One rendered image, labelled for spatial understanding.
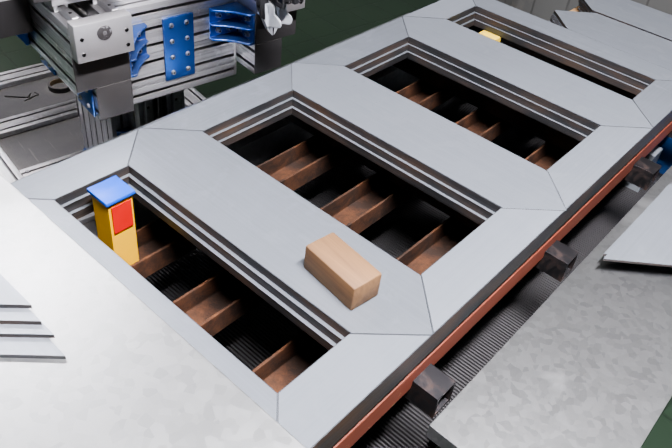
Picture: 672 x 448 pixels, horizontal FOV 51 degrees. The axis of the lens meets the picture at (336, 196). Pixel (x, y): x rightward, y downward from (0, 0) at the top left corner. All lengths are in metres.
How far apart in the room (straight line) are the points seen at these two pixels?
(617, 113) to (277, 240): 0.94
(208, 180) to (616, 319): 0.81
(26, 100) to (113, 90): 1.17
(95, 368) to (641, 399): 0.88
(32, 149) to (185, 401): 1.93
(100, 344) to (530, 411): 0.69
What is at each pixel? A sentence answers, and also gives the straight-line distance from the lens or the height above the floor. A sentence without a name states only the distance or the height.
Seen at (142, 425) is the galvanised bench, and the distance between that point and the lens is 0.77.
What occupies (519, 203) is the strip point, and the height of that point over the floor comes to 0.87.
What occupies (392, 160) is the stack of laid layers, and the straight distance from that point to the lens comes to 1.48.
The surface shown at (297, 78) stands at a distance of 1.67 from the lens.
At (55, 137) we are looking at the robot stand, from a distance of 2.67.
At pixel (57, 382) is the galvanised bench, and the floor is 1.05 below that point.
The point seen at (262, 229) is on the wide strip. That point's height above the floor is 0.87.
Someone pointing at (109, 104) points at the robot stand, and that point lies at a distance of 1.77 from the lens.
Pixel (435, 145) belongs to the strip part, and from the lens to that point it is 1.50.
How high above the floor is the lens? 1.69
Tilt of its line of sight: 39 degrees down
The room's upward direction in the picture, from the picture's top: 7 degrees clockwise
